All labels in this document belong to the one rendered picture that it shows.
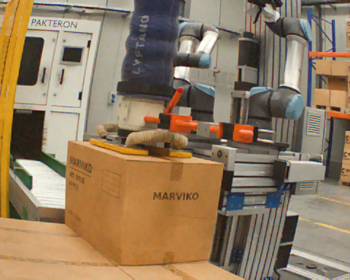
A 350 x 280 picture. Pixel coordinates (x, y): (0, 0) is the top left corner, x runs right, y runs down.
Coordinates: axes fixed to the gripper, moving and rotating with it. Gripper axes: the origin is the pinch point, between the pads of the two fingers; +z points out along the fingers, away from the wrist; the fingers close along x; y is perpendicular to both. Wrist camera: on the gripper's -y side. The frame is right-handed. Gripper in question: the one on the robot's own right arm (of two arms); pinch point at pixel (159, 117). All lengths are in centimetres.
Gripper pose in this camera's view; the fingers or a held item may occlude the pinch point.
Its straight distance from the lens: 244.9
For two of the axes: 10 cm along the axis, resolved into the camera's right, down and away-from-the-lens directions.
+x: 8.3, 0.7, 5.5
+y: 5.4, 1.0, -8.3
